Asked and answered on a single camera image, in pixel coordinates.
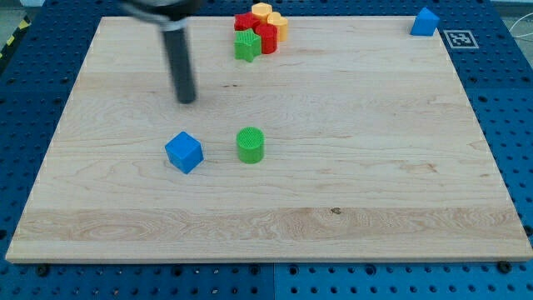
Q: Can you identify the blue cube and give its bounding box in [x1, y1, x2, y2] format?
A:
[165, 132, 204, 174]

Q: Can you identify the grey robot arm end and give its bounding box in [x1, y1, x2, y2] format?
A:
[118, 0, 204, 32]

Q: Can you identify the green cylinder block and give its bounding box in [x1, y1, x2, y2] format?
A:
[236, 127, 265, 164]

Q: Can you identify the wooden board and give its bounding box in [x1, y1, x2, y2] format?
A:
[6, 17, 532, 263]

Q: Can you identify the green star block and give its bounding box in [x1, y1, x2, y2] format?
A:
[234, 28, 262, 63]

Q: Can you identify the red cylinder block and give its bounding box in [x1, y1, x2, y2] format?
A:
[255, 23, 277, 54]

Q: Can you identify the red star block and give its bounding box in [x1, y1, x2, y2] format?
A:
[233, 12, 261, 31]

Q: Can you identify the yellow heart block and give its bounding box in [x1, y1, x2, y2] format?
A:
[267, 12, 288, 42]

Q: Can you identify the yellow hexagon block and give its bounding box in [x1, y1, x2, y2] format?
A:
[251, 2, 273, 23]

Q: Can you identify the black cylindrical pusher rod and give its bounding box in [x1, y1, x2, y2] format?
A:
[162, 27, 197, 104]

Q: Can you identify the blue triangular prism block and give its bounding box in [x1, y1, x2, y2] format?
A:
[410, 7, 441, 37]

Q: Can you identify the white fiducial marker tag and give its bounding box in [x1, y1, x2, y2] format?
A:
[443, 30, 479, 49]

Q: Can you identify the white cable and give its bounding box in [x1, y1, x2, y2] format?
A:
[507, 11, 533, 45]

